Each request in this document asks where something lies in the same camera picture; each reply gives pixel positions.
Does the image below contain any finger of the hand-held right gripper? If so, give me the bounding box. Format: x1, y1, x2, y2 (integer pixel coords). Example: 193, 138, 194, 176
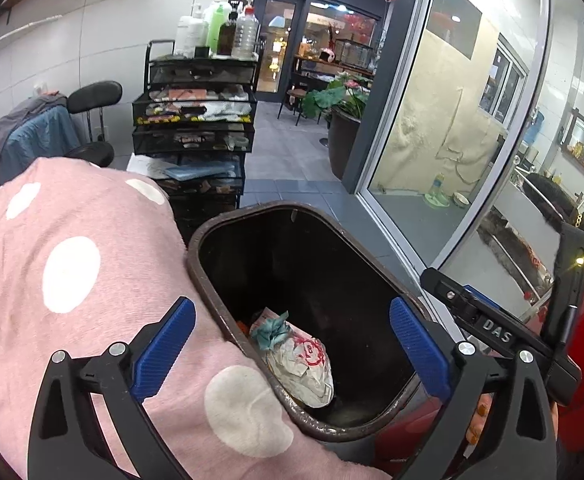
419, 267, 555, 361

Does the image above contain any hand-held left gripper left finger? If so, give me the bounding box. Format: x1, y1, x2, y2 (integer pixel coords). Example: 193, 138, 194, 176
27, 296, 196, 480

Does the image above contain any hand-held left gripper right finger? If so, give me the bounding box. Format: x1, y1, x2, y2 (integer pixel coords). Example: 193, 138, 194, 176
389, 296, 559, 480

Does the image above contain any teal paper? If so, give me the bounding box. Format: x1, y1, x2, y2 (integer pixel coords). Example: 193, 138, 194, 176
250, 311, 291, 351

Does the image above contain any beige paper bag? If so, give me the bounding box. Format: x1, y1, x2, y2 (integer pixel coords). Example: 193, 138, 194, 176
249, 310, 335, 408

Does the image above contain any brown trash bin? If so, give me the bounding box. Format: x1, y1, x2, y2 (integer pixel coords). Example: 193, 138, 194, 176
186, 200, 430, 443

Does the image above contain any person's right hand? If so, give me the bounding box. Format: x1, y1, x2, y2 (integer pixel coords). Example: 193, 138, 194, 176
464, 394, 491, 447

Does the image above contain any pink polka dot blanket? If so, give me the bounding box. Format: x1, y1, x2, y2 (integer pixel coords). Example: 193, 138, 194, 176
0, 156, 393, 480

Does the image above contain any black mesh cart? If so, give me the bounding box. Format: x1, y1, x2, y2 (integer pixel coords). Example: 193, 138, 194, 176
131, 40, 265, 231

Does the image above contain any potted green plant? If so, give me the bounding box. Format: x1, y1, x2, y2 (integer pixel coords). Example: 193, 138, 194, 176
302, 72, 373, 181

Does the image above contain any blue covered massage bed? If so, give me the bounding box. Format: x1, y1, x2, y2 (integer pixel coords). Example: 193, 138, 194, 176
0, 91, 90, 206

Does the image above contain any black stool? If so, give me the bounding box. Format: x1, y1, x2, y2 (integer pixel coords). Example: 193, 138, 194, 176
64, 80, 124, 168

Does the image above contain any grey blanket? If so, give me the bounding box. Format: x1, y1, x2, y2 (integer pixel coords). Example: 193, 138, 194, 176
0, 92, 68, 176

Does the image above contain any wooden stool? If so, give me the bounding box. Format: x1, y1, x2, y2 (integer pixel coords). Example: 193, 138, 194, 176
277, 87, 308, 126

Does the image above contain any white pump bottle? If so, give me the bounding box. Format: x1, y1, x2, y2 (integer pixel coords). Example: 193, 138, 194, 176
173, 4, 210, 58

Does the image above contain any dark bottle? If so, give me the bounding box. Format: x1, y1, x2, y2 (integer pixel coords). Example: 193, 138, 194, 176
217, 10, 238, 57

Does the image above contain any clear plastic bottle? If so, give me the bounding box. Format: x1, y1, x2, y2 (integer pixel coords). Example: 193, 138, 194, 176
232, 2, 260, 60

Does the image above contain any green pump bottle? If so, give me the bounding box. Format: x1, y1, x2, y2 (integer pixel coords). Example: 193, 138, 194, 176
207, 0, 234, 56

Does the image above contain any white floor lamp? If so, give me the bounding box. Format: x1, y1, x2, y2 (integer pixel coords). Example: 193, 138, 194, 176
0, 12, 63, 58

